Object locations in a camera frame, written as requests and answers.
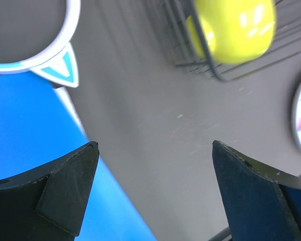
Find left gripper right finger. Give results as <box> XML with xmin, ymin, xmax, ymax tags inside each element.
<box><xmin>212</xmin><ymin>141</ymin><xmax>301</xmax><ymax>240</ymax></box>

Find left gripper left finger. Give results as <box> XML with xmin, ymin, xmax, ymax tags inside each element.
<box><xmin>0</xmin><ymin>141</ymin><xmax>99</xmax><ymax>240</ymax></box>

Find black wire dish rack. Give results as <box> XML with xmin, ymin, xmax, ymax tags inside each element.
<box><xmin>143</xmin><ymin>1</ymin><xmax>301</xmax><ymax>82</ymax></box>

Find lime green bowl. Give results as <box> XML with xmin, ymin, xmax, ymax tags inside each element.
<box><xmin>194</xmin><ymin>1</ymin><xmax>276</xmax><ymax>64</ymax></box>

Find blue folder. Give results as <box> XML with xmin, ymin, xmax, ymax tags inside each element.
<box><xmin>0</xmin><ymin>72</ymin><xmax>155</xmax><ymax>240</ymax></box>

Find teal cat-ear headphones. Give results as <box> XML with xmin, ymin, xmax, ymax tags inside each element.
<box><xmin>0</xmin><ymin>0</ymin><xmax>81</xmax><ymax>88</ymax></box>

